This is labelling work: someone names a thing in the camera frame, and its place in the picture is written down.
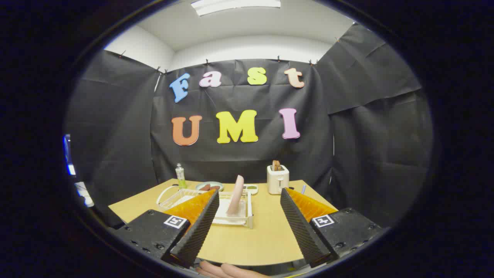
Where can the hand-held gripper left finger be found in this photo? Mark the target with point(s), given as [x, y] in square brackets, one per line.
[198, 235]

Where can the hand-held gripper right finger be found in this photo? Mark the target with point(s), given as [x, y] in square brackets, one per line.
[303, 235]

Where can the pink plate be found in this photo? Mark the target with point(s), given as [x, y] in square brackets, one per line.
[236, 195]

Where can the light green plate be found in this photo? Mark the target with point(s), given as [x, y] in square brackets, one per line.
[210, 183]

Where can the white divided snack dish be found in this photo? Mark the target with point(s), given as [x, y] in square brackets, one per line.
[252, 192]

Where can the white drip tray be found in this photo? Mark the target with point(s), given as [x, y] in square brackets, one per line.
[224, 210]

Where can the white toaster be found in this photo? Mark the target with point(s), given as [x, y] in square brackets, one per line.
[278, 181]

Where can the clear bottle with green liquid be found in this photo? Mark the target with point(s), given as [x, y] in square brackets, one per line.
[180, 177]

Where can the brown toast slice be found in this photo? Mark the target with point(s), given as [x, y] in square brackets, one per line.
[276, 166]

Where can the computer monitor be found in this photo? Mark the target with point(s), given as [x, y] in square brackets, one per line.
[68, 154]

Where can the ceiling light panel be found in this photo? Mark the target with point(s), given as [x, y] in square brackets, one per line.
[235, 5]

